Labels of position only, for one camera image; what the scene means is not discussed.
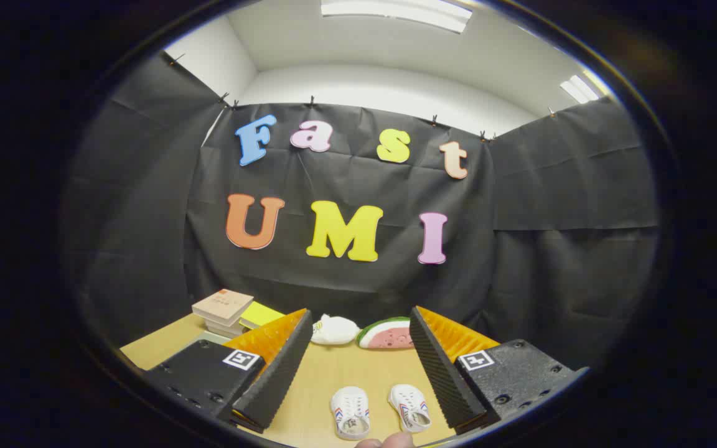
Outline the stack of pale books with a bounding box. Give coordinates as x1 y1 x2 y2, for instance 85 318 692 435
204 317 247 338

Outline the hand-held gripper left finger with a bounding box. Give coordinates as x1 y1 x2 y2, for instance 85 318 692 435
144 308 314 434

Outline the ceiling light panel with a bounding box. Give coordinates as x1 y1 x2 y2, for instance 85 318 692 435
560 75 600 105
321 0 472 34

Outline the white plush toy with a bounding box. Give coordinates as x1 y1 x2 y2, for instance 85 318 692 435
311 314 361 345

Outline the yellow cover book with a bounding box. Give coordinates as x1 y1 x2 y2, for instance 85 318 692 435
238 302 286 330

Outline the white striped canvas shoe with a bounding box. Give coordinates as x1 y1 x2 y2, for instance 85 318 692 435
388 384 432 434
330 386 371 441

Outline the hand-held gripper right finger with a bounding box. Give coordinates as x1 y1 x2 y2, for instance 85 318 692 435
410 306 589 434

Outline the watermelon slice plush toy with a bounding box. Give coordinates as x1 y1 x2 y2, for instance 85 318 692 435
357 317 415 350

